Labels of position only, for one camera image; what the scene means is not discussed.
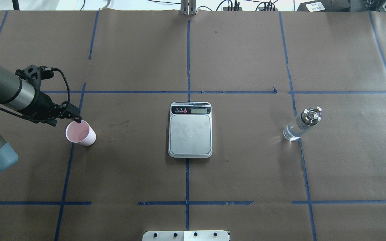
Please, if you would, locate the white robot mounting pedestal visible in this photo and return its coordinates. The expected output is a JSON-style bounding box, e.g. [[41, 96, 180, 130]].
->
[[142, 230, 231, 241]]

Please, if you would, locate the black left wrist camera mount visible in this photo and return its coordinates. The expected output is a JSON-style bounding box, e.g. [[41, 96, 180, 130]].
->
[[15, 65, 55, 90]]

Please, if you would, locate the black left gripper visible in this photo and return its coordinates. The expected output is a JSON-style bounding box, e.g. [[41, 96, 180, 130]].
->
[[29, 88, 82, 126]]

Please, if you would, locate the clear glass sauce bottle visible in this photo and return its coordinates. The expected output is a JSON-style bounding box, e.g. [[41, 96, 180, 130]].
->
[[283, 106, 323, 142]]

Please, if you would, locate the aluminium frame post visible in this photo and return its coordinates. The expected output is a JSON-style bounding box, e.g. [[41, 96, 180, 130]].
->
[[180, 0, 197, 16]]

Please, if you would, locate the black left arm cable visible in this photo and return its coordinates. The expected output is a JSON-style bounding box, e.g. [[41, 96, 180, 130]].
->
[[0, 68, 71, 123]]

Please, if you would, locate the silver electronic kitchen scale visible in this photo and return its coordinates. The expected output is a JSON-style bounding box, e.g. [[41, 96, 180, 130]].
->
[[168, 102, 213, 158]]

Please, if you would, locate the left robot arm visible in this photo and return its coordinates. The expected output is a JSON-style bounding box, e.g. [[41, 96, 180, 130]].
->
[[0, 65, 82, 172]]

